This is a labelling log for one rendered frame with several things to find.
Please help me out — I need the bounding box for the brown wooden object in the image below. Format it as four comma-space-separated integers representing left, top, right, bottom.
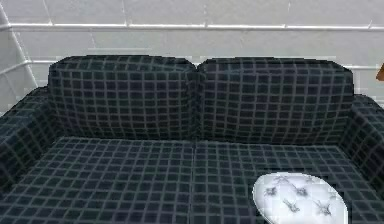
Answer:
375, 61, 384, 82

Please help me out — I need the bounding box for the black checked sofa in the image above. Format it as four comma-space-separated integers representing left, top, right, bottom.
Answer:
0, 54, 384, 224

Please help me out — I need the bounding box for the white tufted round cushion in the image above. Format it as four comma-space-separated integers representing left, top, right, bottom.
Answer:
252, 171, 349, 224

